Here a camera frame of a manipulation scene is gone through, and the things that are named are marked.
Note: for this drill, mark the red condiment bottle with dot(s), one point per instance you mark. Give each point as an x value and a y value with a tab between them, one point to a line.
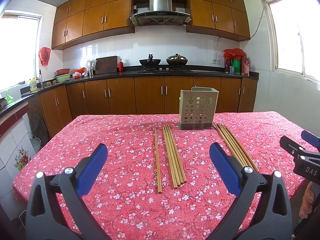
245	66

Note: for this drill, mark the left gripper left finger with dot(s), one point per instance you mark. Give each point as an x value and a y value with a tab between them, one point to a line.
45	219

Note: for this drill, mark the red white plastic bag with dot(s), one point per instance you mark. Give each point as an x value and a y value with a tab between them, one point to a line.
78	73

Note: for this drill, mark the green container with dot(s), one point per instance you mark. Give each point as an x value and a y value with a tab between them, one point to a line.
237	66

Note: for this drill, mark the sink faucet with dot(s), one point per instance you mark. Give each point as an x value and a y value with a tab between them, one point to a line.
42	82

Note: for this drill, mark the wire basket on floor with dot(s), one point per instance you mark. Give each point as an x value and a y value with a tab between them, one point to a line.
36	143

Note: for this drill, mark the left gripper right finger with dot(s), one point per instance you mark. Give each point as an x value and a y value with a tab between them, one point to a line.
272	218

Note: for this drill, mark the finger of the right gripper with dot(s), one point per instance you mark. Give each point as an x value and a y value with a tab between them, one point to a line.
292	147
311	139

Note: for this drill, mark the red basin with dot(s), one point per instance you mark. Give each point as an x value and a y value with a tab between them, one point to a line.
63	71

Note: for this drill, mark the stainless range hood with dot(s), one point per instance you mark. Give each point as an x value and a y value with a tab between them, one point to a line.
160	12

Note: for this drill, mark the yellow detergent bottle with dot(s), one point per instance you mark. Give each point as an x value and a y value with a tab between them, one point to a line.
33	84

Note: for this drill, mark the left window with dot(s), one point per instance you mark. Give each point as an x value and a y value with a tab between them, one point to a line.
19	43

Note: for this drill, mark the right window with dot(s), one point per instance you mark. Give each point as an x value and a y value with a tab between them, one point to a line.
294	34

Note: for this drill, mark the black countertop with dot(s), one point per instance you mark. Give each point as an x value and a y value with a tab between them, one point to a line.
131	71

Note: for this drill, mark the black wok with handle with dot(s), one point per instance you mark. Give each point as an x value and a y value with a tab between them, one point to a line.
150	63

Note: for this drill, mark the dark wooden cutting board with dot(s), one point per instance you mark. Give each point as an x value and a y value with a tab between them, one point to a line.
106	65

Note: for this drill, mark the green basin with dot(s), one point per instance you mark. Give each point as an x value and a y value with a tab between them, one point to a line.
63	78

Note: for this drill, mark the red floral tablecloth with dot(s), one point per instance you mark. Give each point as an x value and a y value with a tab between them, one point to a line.
124	199

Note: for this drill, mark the wooden cabinets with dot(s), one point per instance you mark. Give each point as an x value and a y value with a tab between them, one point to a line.
136	95
79	21

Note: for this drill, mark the window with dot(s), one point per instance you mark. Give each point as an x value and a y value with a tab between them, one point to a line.
294	34
19	43

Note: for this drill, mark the person right hand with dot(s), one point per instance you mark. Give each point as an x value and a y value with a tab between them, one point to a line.
307	201

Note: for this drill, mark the lower wooden cabinets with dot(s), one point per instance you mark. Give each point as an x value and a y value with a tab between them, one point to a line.
136	95

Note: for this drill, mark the single bamboo chopstick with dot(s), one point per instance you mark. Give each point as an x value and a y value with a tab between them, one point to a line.
159	182

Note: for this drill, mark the red bag over bottles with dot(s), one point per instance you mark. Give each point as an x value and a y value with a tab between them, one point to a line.
236	53

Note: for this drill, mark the upper wooden cabinets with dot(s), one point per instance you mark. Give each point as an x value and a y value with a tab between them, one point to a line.
79	21

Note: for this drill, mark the red thermos bottle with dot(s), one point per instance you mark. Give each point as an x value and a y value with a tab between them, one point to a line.
120	65

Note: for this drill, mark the green perforated utensil holder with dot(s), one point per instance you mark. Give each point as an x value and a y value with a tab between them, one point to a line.
197	108

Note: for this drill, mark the red plastic bag on wall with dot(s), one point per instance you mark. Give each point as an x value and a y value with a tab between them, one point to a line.
44	56

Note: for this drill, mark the gas stove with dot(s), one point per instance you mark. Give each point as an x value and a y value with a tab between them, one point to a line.
163	69

